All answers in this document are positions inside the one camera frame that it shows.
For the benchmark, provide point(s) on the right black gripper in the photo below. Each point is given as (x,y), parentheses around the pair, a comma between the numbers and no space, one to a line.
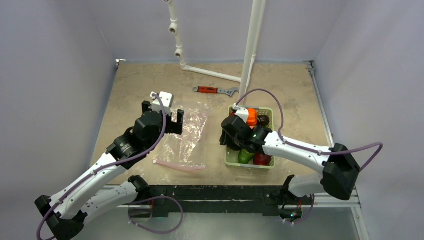
(224,138)

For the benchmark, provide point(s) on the orange toy pumpkin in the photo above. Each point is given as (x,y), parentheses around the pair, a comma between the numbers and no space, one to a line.
(252,119)

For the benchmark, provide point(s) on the green orange toy mango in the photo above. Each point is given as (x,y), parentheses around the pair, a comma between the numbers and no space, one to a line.
(244,157)

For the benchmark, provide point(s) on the clear zip top bag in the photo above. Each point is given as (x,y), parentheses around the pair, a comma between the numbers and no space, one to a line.
(184,152)

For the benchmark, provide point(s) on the dark red toy apple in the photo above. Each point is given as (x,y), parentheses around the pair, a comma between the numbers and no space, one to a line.
(262,159)

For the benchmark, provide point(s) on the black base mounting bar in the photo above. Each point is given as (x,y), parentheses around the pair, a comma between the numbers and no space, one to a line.
(267,200)

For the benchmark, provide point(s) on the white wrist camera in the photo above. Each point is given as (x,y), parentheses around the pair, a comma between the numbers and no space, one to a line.
(162,101)
(241,112)

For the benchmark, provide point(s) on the aluminium rail frame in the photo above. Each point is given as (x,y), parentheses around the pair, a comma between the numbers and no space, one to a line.
(323,200)

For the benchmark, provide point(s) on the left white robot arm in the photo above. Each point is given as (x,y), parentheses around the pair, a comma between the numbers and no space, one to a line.
(67,212)

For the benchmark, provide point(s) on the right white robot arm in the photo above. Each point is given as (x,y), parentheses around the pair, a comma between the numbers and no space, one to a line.
(335,169)

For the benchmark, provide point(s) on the dark purple toy tomato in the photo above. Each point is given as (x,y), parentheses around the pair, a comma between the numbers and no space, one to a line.
(263,120)

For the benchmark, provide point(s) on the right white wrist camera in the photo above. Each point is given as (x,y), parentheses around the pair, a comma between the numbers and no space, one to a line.
(241,112)

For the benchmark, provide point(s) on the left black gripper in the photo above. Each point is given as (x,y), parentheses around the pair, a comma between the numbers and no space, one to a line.
(175,127)

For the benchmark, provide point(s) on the white pvc pipe frame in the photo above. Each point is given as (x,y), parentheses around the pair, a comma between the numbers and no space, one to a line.
(254,31)

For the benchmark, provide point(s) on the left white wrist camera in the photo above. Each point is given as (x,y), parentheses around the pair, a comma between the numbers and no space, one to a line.
(162,101)

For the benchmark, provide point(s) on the red handled adjustable wrench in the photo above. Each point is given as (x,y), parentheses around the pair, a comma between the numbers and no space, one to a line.
(213,90)

